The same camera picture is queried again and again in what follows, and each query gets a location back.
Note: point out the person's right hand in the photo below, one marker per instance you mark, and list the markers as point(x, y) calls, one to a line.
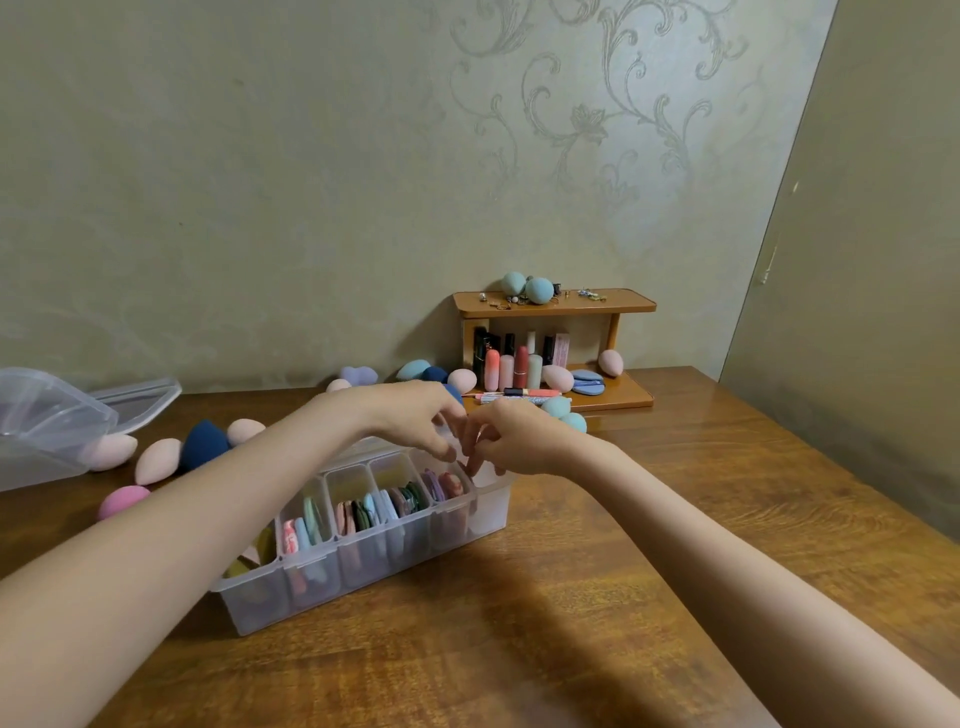
point(532, 442)

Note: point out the person's left hand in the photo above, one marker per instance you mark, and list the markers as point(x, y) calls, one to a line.
point(405, 412)

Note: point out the clear compartment organizer box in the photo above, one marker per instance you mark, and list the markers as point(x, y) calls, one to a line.
point(487, 510)

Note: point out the group of beige egg sponges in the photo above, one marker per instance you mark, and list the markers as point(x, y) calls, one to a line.
point(157, 461)

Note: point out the person's left forearm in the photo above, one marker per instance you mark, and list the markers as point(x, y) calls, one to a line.
point(150, 562)

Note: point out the person's right forearm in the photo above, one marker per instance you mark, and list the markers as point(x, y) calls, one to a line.
point(750, 600)

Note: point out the pink white cosmetic pencil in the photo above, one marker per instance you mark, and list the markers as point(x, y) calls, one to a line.
point(532, 392)

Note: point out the row of lipsticks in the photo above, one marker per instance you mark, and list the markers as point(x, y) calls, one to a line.
point(506, 367)

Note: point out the small metal rings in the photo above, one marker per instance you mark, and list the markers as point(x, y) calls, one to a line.
point(499, 300)

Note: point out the small metal hair clips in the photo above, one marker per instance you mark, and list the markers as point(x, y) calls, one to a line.
point(591, 295)

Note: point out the wooden two-tier cosmetic rack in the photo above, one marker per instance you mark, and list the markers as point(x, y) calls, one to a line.
point(622, 302)

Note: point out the grey green door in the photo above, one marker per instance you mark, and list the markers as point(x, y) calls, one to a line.
point(862, 300)

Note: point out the clear square lidded container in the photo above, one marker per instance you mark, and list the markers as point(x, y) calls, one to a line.
point(45, 435)

